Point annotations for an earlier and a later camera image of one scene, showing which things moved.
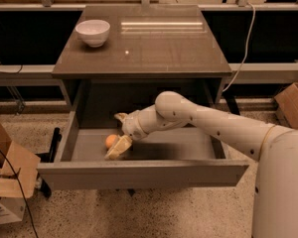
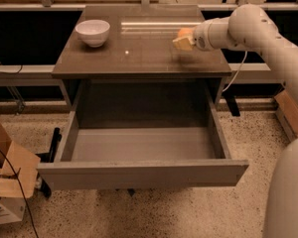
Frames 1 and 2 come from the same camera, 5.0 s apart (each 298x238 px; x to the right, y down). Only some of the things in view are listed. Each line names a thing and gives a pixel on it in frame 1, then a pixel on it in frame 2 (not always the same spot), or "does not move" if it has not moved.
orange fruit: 109,140 to 186,32
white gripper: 131,124 to 201,38
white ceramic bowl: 93,32 does not move
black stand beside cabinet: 49,157 does not move
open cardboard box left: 12,172 does not move
